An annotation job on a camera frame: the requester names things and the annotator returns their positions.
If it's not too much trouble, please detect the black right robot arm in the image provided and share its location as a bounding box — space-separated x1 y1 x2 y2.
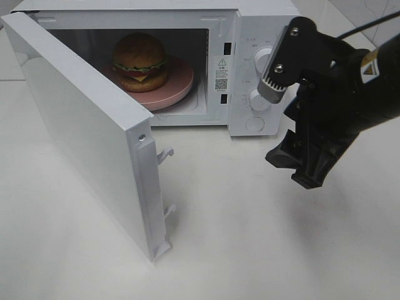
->
257 17 399 189

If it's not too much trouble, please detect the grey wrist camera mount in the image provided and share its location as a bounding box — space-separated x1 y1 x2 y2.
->
257 26 296 104

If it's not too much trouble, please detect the burger with lettuce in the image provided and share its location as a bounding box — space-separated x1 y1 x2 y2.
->
112 32 168 93

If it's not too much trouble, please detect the white microwave oven body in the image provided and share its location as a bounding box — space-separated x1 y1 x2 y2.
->
7 1 298 136

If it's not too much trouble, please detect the lower white timer knob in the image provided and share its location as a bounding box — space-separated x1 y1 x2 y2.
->
249 89 271 111

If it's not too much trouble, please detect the pink round plate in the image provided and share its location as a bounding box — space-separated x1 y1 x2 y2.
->
102 54 195 111

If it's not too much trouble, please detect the glass microwave turntable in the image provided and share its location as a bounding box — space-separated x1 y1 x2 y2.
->
152 74 206 115

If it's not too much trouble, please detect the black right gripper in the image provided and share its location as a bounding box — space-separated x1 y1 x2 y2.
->
265 17 380 189

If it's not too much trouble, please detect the round white door button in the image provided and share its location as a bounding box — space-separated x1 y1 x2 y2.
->
246 117 264 132

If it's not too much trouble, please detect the upper white power knob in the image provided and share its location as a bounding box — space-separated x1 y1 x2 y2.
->
254 45 273 75

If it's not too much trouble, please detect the white microwave door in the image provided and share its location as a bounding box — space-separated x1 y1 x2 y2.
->
1 12 174 261

